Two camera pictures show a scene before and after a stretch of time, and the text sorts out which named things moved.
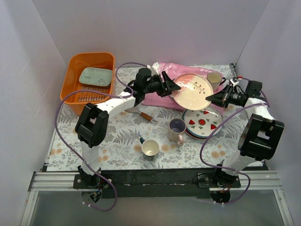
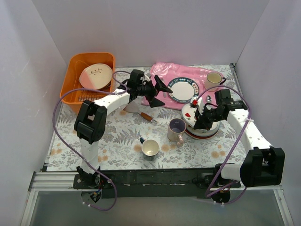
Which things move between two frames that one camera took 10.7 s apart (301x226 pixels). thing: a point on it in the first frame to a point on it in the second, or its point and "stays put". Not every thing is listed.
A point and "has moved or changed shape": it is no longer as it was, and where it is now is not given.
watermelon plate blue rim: [202, 123] has moved or changed shape
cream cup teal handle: [149, 148] stays put
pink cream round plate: [195, 88] to [95, 76]
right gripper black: [225, 97] to [204, 117]
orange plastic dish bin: [94, 71] stays put
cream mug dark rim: [215, 79] stays put
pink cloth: [175, 70] stays put
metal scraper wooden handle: [137, 110] stays put
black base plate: [154, 183] stays put
